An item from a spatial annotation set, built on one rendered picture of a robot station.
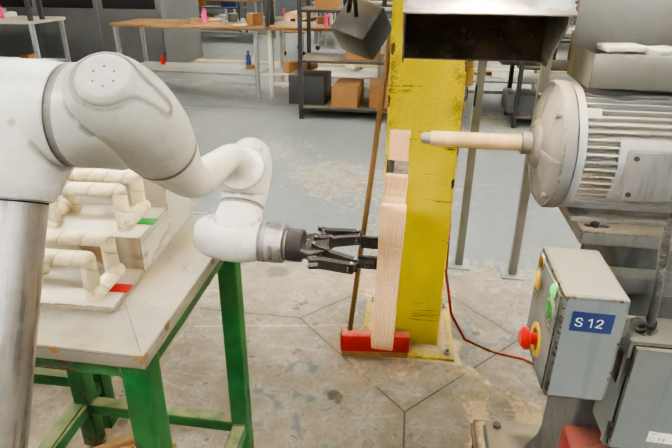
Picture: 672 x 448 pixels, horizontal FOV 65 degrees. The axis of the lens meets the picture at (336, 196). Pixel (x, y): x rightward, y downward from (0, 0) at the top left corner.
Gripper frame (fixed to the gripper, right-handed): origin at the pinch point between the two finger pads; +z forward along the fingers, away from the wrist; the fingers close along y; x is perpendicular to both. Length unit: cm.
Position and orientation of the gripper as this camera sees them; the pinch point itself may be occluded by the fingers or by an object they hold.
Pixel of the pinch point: (377, 252)
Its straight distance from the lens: 115.5
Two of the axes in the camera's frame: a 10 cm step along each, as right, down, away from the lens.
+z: 9.9, 0.8, -1.2
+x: 0.1, -8.7, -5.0
